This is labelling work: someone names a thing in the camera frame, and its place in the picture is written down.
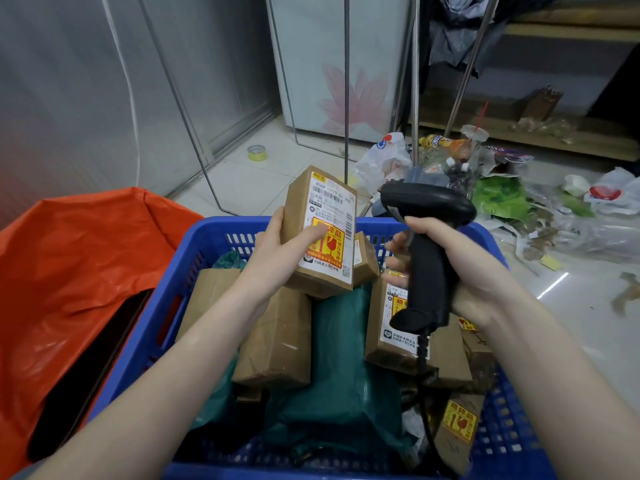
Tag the pile of cardboard parcels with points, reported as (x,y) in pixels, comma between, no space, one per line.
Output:
(280,339)

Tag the clear plastic wrap heap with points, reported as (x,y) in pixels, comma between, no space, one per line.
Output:
(600,239)

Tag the green plastic bag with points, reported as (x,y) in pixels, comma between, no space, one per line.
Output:
(500,199)

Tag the person's right forearm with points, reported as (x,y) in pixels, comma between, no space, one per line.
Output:
(565,394)

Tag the brown paper scrap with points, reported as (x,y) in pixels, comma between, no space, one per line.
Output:
(627,294)

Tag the person's left forearm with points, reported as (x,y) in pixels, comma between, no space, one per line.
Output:
(150,394)

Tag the shiny steel tube frame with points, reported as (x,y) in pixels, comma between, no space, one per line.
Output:
(415,94)

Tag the person's left hand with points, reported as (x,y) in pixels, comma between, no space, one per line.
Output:
(270,269)

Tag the white fridge pink flower print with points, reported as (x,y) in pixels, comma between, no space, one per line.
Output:
(325,54)

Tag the white bag with red lid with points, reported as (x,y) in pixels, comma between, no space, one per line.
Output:
(620,194)

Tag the white bag red blue logo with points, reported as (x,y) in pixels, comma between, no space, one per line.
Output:
(385,162)

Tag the plastic cup red straw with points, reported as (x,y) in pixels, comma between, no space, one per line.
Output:
(474,134)

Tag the dark metal tube frame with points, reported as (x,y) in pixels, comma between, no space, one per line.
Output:
(346,94)

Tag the heap of torn paper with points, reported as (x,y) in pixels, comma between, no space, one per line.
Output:
(535,239)

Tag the crumpled clear plastic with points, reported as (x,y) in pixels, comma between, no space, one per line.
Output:
(550,127)

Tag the grey cloth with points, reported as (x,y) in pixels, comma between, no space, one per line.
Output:
(455,44)

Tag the small brown carton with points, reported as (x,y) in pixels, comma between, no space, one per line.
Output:
(540,107)

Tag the orange snack packet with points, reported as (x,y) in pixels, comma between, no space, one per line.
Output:
(450,144)

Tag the black barcode scanner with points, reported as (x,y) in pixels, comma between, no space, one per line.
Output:
(430,289)

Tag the steel pole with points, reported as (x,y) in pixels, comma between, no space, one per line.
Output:
(471,64)

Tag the dark green mailer bag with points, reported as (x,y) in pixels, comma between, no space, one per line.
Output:
(340,374)

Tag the person's right hand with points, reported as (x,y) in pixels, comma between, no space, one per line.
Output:
(480,279)

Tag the white paper bowl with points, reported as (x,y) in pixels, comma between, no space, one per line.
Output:
(576,184)

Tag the dark patterned plastic bag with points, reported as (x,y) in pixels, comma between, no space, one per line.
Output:
(462,182)

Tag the orange plastic bag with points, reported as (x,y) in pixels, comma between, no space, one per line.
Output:
(75,274)

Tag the yellow paper sheet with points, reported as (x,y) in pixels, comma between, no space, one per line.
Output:
(353,180)

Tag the small yellow note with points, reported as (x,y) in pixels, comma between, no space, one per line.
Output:
(551,263)

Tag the red blue snack packet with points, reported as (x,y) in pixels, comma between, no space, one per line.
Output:
(512,155)

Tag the yellow tape roll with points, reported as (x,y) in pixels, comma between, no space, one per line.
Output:
(256,157)

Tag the green plastic scrap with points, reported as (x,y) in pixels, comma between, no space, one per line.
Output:
(577,205)

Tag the wooden shelf unit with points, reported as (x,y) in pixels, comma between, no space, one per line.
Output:
(600,144)

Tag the blue plastic basket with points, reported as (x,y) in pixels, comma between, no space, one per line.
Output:
(200,239)

